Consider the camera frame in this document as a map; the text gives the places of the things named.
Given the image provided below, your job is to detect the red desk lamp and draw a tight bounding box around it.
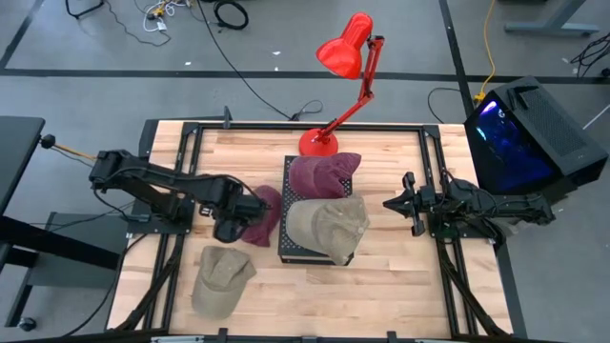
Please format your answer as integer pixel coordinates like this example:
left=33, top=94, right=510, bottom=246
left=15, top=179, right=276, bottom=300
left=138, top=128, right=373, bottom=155
left=298, top=11, right=386, bottom=157

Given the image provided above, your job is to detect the white cable bundle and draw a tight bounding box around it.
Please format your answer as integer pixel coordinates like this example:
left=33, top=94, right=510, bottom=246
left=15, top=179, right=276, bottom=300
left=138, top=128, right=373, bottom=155
left=141, top=0, right=193, bottom=34

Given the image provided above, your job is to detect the black perforated metal rack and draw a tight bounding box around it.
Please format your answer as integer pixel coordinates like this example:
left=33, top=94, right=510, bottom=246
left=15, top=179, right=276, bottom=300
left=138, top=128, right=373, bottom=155
left=277, top=154, right=356, bottom=266

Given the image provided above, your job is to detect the black computer tower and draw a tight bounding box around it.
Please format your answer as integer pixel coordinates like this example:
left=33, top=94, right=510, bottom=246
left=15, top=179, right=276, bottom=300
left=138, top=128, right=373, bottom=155
left=464, top=75, right=610, bottom=196

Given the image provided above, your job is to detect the grey desk leg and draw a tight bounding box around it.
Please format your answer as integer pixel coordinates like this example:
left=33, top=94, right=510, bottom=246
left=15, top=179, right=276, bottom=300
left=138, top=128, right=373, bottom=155
left=503, top=0, right=601, bottom=38

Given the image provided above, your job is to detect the black aluminium table frame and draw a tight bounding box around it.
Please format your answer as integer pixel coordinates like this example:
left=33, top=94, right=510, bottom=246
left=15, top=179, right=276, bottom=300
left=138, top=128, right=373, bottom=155
left=113, top=117, right=516, bottom=343

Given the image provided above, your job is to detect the thin black floor cable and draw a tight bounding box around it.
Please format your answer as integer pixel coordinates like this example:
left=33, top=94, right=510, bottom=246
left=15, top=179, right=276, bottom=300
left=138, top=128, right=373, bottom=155
left=64, top=0, right=173, bottom=49

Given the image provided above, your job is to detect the black lamp power cable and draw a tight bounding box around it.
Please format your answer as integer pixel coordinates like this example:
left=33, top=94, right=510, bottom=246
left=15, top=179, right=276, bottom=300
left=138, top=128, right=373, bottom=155
left=196, top=0, right=325, bottom=121

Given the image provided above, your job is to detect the pink towel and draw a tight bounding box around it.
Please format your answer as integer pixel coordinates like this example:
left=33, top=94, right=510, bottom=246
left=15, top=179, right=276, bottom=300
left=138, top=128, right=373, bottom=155
left=288, top=151, right=362, bottom=200

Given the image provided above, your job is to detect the coiled black cable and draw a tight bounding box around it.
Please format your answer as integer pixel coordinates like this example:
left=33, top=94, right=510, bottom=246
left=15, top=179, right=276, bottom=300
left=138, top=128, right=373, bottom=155
left=213, top=0, right=251, bottom=31

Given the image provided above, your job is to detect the black cable loop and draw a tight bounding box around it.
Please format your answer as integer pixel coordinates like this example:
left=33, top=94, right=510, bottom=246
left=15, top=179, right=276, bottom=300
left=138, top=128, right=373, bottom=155
left=425, top=86, right=478, bottom=125

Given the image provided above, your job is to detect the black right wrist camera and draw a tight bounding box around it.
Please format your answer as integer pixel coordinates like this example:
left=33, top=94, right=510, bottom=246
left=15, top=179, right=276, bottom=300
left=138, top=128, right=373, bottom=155
left=418, top=185, right=437, bottom=213

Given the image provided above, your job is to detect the khaki baseball cap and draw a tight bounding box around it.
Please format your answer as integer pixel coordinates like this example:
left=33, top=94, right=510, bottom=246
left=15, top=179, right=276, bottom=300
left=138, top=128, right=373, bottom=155
left=191, top=245, right=257, bottom=320
left=285, top=193, right=371, bottom=267

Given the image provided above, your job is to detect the black knob wooden stick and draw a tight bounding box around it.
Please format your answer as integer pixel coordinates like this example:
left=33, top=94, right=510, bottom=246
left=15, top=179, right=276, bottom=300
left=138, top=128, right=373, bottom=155
left=39, top=133, right=97, bottom=162

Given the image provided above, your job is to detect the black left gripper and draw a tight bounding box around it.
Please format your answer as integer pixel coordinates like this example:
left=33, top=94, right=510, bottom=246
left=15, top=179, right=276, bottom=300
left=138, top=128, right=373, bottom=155
left=212, top=187, right=269, bottom=244

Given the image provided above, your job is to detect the black cable bundle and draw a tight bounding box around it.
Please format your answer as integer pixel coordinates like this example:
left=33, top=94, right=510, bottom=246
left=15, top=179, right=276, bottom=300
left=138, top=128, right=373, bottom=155
left=569, top=31, right=610, bottom=78

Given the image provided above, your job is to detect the black side desk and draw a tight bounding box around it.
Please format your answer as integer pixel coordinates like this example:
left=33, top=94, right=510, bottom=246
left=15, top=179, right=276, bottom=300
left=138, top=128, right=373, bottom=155
left=0, top=115, right=139, bottom=330

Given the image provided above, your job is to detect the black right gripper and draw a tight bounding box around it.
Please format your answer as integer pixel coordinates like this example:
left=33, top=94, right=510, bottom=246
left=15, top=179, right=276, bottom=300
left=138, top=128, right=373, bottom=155
left=382, top=171, right=455, bottom=238

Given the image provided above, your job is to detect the yellow floor cable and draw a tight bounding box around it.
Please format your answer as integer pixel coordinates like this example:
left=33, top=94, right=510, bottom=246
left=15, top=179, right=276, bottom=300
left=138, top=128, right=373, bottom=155
left=474, top=0, right=498, bottom=104

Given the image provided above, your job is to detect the maroon baseball cap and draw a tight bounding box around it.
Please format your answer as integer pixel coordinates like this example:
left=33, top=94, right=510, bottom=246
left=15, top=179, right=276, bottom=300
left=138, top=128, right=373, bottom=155
left=240, top=184, right=283, bottom=248

